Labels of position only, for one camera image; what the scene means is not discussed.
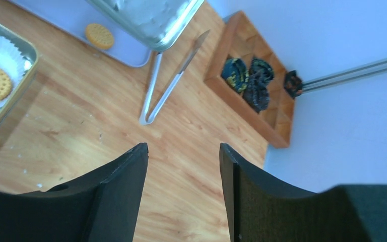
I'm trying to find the lavender tray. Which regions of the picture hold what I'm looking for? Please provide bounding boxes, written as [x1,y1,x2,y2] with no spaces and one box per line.
[11,0,152,68]

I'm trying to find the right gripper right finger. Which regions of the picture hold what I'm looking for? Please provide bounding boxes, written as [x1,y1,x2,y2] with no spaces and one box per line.
[219,143,387,241]

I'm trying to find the silver tin lid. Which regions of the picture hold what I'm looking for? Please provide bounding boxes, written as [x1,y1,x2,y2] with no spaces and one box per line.
[88,0,204,52]

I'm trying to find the gold cookie tin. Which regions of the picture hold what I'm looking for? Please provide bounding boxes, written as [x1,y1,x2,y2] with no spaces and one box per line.
[0,24,39,124]

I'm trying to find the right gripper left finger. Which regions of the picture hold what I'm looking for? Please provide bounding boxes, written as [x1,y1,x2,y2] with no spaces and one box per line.
[0,143,149,241]

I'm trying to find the metal tongs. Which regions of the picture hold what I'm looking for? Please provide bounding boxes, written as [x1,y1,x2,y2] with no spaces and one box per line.
[139,29,211,126]

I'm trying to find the white paper cupcake liner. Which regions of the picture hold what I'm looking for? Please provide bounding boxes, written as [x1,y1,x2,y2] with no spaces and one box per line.
[0,36,25,108]

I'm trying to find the wooden compartment organizer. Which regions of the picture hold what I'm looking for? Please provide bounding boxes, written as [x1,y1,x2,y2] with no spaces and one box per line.
[205,11,295,148]

